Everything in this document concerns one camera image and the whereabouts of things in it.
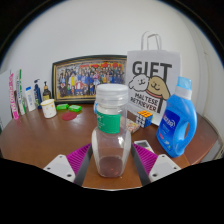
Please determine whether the clear green-labelled plastic bottle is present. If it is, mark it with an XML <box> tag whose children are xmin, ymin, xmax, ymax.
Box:
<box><xmin>91</xmin><ymin>83</ymin><xmax>132</xmax><ymax>179</ymax></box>

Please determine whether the blue detergent bottle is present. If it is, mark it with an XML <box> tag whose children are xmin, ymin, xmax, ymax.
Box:
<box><xmin>156</xmin><ymin>76</ymin><xmax>198</xmax><ymax>158</ymax></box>

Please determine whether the white yellow-rimmed cup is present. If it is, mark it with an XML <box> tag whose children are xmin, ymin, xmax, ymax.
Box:
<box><xmin>40</xmin><ymin>98</ymin><xmax>58</xmax><ymax>119</ymax></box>

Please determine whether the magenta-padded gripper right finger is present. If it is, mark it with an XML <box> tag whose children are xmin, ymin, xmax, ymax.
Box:
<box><xmin>130</xmin><ymin>143</ymin><xmax>183</xmax><ymax>187</ymax></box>

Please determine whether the white printed paper bag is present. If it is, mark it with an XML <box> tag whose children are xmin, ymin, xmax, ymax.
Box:
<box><xmin>125</xmin><ymin>31</ymin><xmax>182</xmax><ymax>127</ymax></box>

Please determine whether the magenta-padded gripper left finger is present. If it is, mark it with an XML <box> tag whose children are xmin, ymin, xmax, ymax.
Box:
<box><xmin>43</xmin><ymin>143</ymin><xmax>94</xmax><ymax>187</ymax></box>

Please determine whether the white blue-capped lotion bottle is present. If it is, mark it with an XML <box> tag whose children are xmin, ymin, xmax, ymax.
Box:
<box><xmin>25</xmin><ymin>86</ymin><xmax>37</xmax><ymax>112</ymax></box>

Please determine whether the dark blue pump bottle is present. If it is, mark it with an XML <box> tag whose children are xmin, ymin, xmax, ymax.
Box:
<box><xmin>33</xmin><ymin>78</ymin><xmax>44</xmax><ymax>110</ymax></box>

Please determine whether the pale snack packet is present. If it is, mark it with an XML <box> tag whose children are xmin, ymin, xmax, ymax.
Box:
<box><xmin>125</xmin><ymin>118</ymin><xmax>141</xmax><ymax>134</ymax></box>

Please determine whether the long pink box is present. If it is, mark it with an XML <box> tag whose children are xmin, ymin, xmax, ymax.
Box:
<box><xmin>8</xmin><ymin>72</ymin><xmax>20</xmax><ymax>121</ymax></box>

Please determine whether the amber pump bottle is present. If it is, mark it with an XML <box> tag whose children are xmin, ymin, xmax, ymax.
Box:
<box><xmin>41</xmin><ymin>81</ymin><xmax>53</xmax><ymax>102</ymax></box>

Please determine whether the framed group photo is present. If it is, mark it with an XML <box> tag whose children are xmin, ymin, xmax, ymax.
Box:
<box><xmin>51</xmin><ymin>54</ymin><xmax>128</xmax><ymax>104</ymax></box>

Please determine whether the long green-white box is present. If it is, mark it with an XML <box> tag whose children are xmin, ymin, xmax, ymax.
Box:
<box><xmin>15</xmin><ymin>68</ymin><xmax>27</xmax><ymax>116</ymax></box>

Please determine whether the colourful puzzle cube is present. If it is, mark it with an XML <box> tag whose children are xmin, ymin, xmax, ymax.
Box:
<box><xmin>135</xmin><ymin>110</ymin><xmax>154</xmax><ymax>129</ymax></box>

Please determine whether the white remote control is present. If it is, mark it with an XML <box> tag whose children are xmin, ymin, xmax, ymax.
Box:
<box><xmin>133</xmin><ymin>139</ymin><xmax>155</xmax><ymax>154</ymax></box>

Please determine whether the flat round red coaster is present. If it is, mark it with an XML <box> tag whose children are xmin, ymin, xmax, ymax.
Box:
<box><xmin>61</xmin><ymin>111</ymin><xmax>78</xmax><ymax>121</ymax></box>

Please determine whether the small green pack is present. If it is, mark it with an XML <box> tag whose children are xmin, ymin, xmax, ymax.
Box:
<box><xmin>67</xmin><ymin>104</ymin><xmax>83</xmax><ymax>113</ymax></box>
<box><xmin>55</xmin><ymin>103</ymin><xmax>70</xmax><ymax>111</ymax></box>

